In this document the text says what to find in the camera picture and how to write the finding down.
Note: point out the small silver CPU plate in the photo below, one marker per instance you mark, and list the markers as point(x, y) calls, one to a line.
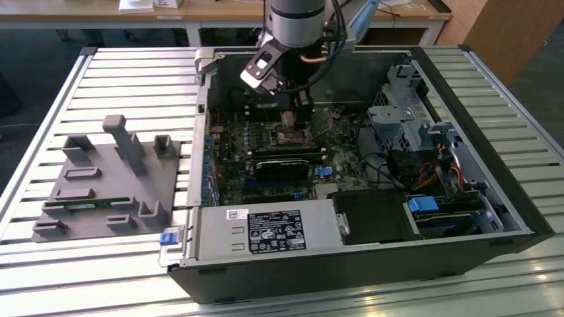
point(288, 119)

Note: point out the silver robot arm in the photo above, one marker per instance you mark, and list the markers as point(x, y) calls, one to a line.
point(295, 23)

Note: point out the black CPU socket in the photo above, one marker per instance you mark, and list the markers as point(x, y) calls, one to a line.
point(287, 140)

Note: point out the black empty RAM slots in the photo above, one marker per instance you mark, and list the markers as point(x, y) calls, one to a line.
point(264, 112)

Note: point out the black RAM slots with sticks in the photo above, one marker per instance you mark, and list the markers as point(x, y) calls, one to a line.
point(287, 151)

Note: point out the grey metal drive cage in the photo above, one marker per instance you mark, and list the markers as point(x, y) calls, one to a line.
point(396, 132)

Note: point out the black graphics card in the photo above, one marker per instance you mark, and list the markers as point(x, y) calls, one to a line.
point(281, 170)

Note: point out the green motherboard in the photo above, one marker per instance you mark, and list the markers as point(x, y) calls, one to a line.
point(348, 165)

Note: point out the blue board connector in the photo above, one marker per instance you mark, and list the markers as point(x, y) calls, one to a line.
point(323, 172)

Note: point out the white box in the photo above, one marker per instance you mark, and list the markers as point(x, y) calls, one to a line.
point(136, 6)

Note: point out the blue disk carrier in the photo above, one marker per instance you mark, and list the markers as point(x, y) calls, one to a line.
point(423, 204)

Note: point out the wooden cabinet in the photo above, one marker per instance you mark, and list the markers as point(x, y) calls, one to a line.
point(507, 33)

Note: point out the silver power supply unit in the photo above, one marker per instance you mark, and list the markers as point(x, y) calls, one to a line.
point(220, 231)

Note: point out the long wooden desk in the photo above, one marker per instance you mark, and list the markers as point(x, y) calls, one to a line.
point(88, 14)

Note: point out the grey plastic parts rack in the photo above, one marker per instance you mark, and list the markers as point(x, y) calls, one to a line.
point(109, 185)

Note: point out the blue case latch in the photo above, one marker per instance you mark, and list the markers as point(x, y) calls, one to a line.
point(169, 237)

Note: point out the green RAM stick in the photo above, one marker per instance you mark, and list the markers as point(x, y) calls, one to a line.
point(105, 202)

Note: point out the black open PC case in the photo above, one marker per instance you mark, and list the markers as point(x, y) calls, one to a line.
point(308, 280)

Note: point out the white and grey wrist camera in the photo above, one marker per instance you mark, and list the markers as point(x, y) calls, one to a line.
point(260, 71)

